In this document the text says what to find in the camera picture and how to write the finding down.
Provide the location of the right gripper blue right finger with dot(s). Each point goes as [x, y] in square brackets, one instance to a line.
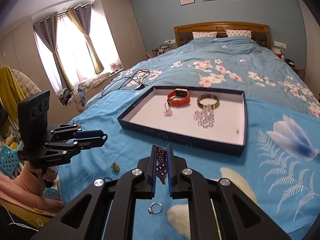
[177, 187]

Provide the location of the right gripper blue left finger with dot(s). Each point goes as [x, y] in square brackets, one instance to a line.
[145, 189]

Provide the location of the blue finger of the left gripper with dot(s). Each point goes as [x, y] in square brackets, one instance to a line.
[88, 143]
[90, 134]

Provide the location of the orange smart watch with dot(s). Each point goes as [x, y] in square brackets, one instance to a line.
[178, 97]

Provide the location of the tortoise shell bangle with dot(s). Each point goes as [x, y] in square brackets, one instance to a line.
[208, 100]

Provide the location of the pink sleeve left forearm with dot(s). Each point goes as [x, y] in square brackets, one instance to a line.
[26, 191]

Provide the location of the person left hand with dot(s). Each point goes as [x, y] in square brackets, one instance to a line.
[48, 174]

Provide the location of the teal plastic basket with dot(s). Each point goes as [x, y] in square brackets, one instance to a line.
[9, 159]

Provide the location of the white clothes on windowsill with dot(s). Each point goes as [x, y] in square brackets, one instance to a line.
[94, 81]

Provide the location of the yellow hanging coat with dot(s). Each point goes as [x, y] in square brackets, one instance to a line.
[11, 93]

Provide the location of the small pink fan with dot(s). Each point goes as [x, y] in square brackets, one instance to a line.
[115, 67]

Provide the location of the navy box lid tray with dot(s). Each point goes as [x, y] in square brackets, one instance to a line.
[227, 134]

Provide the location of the light blue floral blanket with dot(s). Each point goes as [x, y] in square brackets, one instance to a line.
[278, 170]

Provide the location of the left grey yellow curtain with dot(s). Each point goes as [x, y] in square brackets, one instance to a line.
[45, 32]

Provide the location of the grey yellow curtain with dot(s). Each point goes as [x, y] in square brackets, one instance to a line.
[81, 17]
[45, 32]

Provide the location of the right grey yellow curtain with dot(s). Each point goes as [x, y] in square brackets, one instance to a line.
[81, 17]

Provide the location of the wooden headboard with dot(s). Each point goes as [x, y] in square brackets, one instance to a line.
[260, 32]

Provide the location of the blue grey floral duvet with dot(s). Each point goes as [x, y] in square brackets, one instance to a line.
[236, 63]

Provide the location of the left patterned pillow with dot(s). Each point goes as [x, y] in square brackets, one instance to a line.
[197, 34]

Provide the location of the patterned pillow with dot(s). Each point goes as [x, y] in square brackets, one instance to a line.
[197, 34]
[242, 33]

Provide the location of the right patterned pillow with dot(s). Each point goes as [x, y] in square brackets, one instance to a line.
[242, 33]

